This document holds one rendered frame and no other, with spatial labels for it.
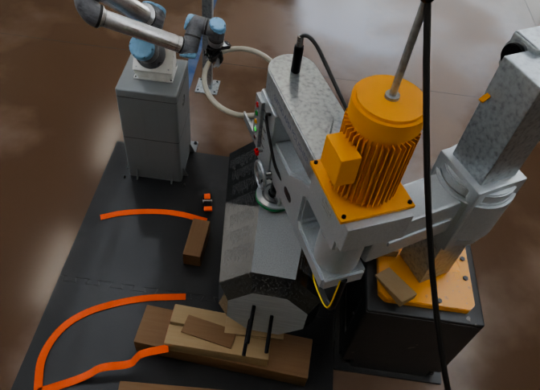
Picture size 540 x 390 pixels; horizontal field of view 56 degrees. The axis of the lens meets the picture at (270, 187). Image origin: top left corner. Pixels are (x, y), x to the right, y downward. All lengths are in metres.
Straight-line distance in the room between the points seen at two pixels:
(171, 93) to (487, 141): 2.03
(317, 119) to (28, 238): 2.43
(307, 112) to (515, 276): 2.47
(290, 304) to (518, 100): 1.40
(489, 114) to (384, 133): 0.68
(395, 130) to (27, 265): 2.81
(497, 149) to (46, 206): 3.03
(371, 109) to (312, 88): 0.72
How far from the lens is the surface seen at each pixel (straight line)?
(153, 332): 3.19
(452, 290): 2.84
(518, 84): 1.98
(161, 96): 3.41
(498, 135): 2.08
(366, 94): 1.54
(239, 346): 3.03
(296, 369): 3.12
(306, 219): 2.23
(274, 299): 2.60
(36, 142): 4.47
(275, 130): 2.30
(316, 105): 2.09
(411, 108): 1.54
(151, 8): 3.22
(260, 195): 2.80
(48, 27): 5.70
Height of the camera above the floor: 3.04
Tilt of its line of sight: 50 degrees down
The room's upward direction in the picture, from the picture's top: 8 degrees clockwise
